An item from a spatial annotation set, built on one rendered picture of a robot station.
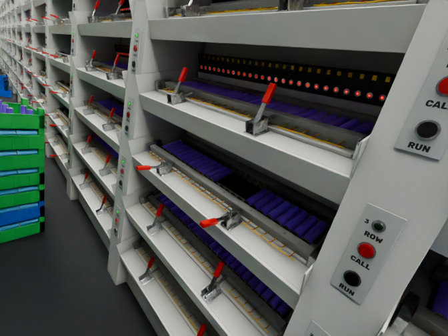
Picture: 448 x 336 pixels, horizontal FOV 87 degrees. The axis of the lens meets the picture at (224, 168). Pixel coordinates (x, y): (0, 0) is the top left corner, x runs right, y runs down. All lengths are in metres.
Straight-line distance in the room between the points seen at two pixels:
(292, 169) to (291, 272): 0.17
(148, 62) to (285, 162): 0.52
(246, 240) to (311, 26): 0.36
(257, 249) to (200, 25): 0.46
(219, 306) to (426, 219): 0.43
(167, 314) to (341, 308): 0.54
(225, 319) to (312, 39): 0.54
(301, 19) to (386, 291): 0.36
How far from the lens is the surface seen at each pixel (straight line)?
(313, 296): 0.40
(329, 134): 0.41
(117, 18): 1.01
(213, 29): 0.53
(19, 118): 1.15
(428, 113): 0.32
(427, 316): 0.44
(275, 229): 0.46
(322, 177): 0.35
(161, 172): 0.65
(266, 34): 0.44
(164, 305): 0.83
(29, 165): 1.21
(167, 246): 0.71
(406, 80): 0.33
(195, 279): 0.64
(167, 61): 0.79
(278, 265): 0.44
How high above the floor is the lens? 0.78
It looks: 18 degrees down
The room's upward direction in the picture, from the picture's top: 14 degrees clockwise
